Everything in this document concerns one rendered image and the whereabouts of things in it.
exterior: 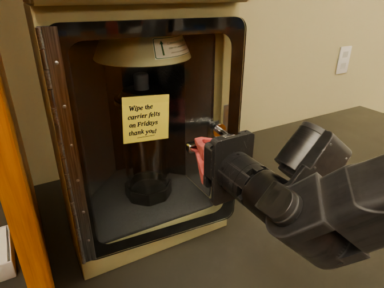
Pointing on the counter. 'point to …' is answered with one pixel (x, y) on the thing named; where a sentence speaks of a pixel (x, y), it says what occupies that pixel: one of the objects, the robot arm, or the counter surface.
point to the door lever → (220, 130)
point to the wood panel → (20, 196)
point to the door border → (67, 137)
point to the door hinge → (58, 125)
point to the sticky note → (145, 118)
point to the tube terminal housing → (44, 20)
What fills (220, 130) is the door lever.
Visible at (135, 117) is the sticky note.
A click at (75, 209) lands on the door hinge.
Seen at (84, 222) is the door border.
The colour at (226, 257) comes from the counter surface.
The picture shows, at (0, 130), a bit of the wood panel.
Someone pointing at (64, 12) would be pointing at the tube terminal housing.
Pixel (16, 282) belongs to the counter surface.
